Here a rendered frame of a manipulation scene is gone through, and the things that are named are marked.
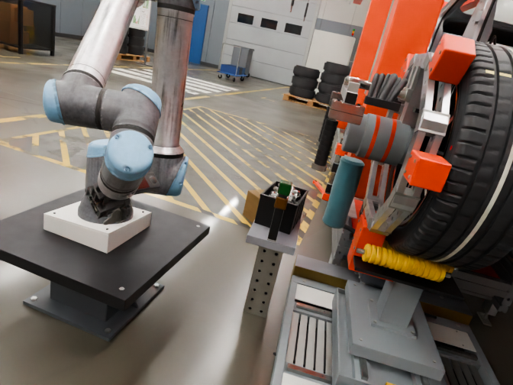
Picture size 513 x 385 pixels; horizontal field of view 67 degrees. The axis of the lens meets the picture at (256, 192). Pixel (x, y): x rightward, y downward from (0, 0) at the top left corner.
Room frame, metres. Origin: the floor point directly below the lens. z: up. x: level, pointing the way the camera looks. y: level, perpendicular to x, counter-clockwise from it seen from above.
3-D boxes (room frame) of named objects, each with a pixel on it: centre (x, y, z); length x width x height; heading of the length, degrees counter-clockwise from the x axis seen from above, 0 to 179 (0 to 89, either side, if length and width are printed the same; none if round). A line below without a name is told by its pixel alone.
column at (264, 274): (1.40, -0.11, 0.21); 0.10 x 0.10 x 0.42; 84
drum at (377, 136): (1.24, -0.34, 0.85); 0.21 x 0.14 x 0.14; 84
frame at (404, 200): (1.23, -0.41, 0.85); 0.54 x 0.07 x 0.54; 174
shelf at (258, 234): (1.37, -0.11, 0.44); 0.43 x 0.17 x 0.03; 174
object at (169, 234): (1.25, 0.52, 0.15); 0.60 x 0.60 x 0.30; 77
